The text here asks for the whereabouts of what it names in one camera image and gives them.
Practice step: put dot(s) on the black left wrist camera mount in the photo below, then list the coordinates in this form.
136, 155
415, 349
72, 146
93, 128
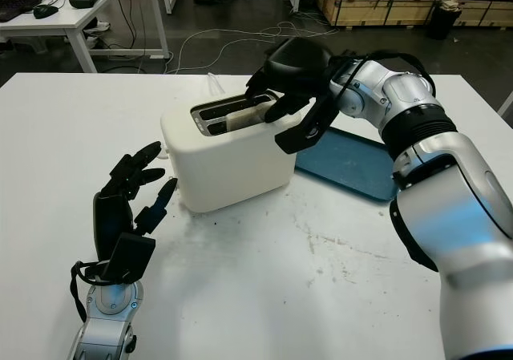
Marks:
128, 256

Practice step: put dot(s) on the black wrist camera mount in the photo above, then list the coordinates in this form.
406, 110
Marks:
308, 131
128, 256

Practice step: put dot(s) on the crumpled white paper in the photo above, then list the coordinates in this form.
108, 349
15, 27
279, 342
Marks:
98, 29

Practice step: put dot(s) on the black trash bin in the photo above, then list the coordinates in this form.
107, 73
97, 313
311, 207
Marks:
441, 23

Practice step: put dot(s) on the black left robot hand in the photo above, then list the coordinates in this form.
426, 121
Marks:
110, 215

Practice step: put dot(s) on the white furniture frame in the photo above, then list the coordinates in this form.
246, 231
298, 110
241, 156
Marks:
507, 109

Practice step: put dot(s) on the white office desk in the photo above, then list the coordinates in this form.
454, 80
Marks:
68, 21

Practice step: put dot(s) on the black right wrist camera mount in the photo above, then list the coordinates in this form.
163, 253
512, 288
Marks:
308, 131

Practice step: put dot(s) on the wooden shipping crate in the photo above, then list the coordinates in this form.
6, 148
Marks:
485, 13
380, 11

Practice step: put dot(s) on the blue rectangular tray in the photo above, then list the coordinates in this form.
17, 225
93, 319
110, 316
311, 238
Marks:
348, 163

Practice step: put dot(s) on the black computer mouse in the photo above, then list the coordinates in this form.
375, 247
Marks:
45, 11

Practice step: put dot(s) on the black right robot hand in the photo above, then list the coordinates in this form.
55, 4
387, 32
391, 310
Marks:
298, 65

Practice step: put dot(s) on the cream white two-slot toaster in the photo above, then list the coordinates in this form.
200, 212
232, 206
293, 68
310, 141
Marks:
232, 167

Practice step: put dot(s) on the pale slice of bread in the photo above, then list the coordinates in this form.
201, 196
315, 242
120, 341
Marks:
244, 119

